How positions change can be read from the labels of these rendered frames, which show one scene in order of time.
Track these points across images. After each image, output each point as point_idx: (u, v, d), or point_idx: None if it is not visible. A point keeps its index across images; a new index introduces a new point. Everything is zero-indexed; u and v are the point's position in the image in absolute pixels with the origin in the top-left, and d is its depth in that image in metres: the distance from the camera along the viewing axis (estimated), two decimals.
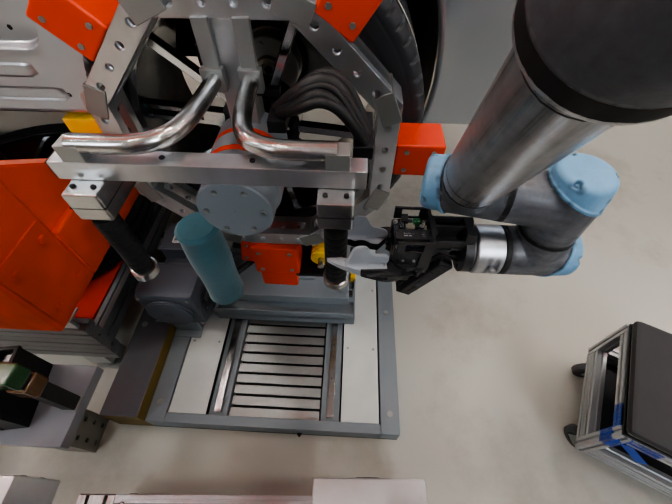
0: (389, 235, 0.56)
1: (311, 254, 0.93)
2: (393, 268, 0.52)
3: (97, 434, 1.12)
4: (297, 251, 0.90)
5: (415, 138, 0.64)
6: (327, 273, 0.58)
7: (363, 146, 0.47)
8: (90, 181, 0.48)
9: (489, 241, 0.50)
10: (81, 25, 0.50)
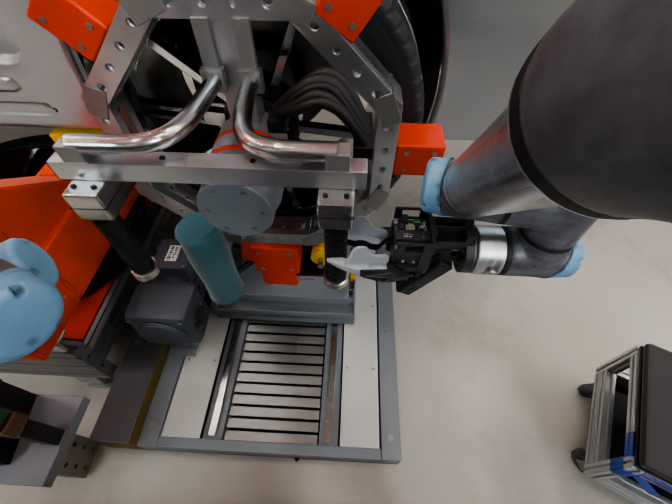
0: (389, 235, 0.56)
1: (311, 254, 0.93)
2: (393, 269, 0.52)
3: (87, 459, 1.08)
4: (297, 251, 0.90)
5: (415, 138, 0.64)
6: (327, 273, 0.58)
7: (363, 146, 0.47)
8: (90, 181, 0.48)
9: (489, 242, 0.49)
10: (81, 26, 0.50)
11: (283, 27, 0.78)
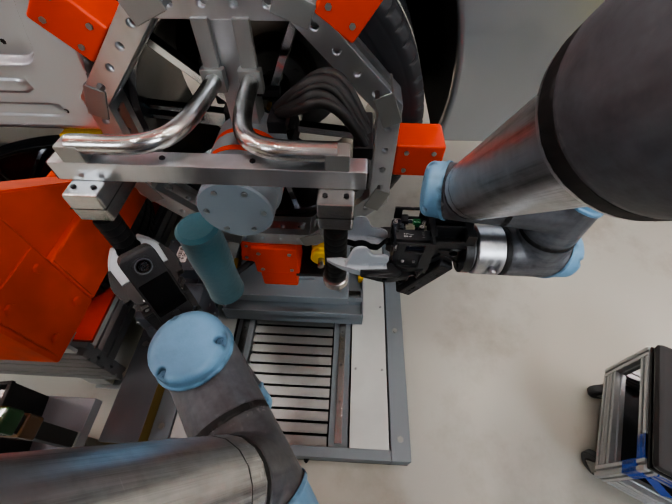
0: (389, 235, 0.56)
1: (311, 254, 0.93)
2: (393, 268, 0.52)
3: None
4: (297, 251, 0.90)
5: (415, 138, 0.64)
6: (327, 273, 0.58)
7: (363, 146, 0.47)
8: (90, 181, 0.48)
9: (489, 242, 0.49)
10: (81, 26, 0.50)
11: None
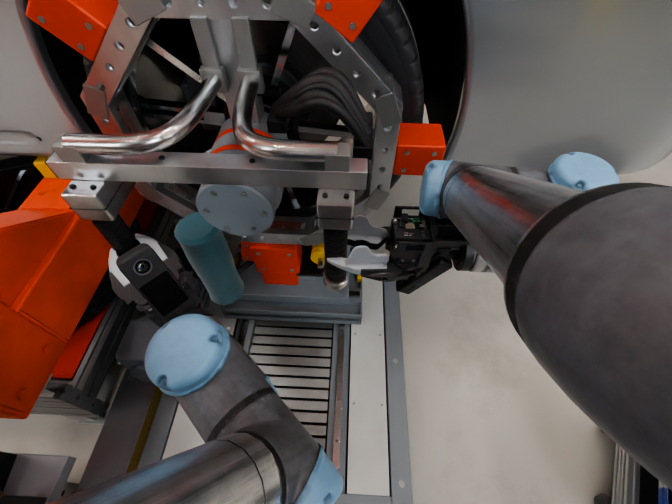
0: (389, 235, 0.56)
1: (311, 254, 0.93)
2: (393, 268, 0.52)
3: None
4: (297, 251, 0.90)
5: (415, 138, 0.64)
6: (327, 273, 0.58)
7: (363, 146, 0.47)
8: (89, 181, 0.48)
9: None
10: (81, 26, 0.50)
11: None
